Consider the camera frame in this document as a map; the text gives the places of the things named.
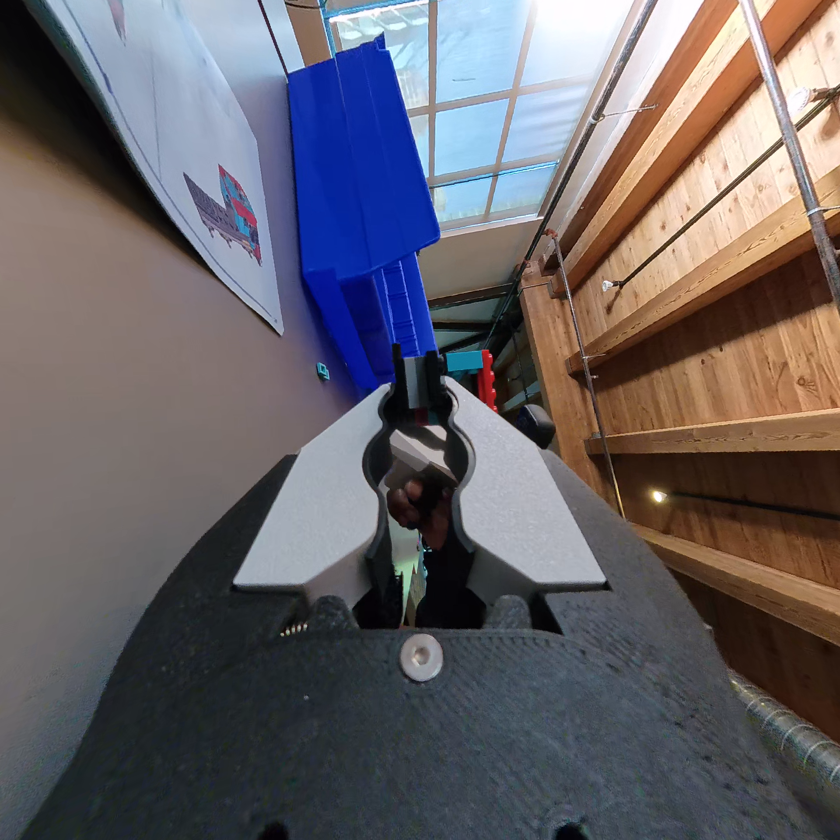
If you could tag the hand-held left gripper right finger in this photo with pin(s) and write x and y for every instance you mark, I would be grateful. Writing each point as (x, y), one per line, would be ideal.
(525, 518)

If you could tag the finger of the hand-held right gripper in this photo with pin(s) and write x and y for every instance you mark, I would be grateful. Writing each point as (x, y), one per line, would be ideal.
(410, 459)

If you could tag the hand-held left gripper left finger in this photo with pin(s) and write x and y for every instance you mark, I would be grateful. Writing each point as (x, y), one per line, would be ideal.
(308, 518)

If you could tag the red teal grey brick model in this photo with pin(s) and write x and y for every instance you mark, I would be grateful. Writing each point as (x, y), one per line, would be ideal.
(415, 380)

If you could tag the blue plastic bin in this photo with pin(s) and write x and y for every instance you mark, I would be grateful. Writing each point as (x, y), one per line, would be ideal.
(354, 164)

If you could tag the person's right forearm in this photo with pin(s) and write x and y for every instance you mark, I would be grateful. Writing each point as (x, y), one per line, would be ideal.
(453, 584)

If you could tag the grey desk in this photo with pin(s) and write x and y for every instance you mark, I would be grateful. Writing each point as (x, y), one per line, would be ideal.
(98, 459)

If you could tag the person's right hand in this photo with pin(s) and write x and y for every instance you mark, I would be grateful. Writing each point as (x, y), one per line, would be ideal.
(413, 505)

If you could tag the thin metal sprinkler pipe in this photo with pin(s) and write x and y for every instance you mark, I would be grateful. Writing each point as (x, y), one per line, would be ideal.
(588, 377)

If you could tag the black rod with white spotlights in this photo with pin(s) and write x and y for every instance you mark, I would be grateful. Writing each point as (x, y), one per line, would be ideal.
(611, 285)

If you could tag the large paned window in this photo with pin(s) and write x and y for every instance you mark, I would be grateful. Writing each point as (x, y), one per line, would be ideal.
(472, 79)

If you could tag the black ceiling pipe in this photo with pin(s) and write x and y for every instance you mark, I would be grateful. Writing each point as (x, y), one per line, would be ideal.
(619, 65)

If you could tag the thick metal sprinkler pipe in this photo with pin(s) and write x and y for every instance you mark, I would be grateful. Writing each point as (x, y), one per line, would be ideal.
(791, 131)

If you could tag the white instruction booklet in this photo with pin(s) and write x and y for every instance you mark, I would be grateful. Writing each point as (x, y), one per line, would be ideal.
(184, 131)

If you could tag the silver spiral air duct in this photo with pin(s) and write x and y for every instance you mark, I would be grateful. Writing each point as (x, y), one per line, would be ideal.
(787, 728)

